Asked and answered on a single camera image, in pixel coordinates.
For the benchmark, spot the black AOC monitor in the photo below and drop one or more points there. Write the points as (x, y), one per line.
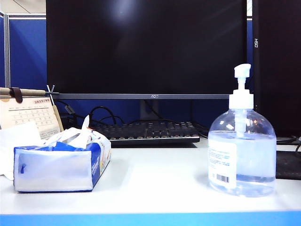
(145, 47)

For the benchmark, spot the blue white soft tissue pack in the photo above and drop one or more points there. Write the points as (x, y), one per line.
(54, 167)

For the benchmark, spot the blue office partition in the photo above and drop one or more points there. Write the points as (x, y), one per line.
(27, 54)

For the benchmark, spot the white used tissue sheet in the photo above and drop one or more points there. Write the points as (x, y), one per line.
(16, 136)

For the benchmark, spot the black keyboard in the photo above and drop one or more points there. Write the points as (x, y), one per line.
(152, 131)

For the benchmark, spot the beige desk calendar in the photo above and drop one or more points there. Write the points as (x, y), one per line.
(26, 113)

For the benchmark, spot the black desk pad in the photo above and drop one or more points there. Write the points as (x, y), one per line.
(289, 164)

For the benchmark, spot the clear alcohol pump bottle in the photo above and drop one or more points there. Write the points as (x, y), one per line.
(254, 155)

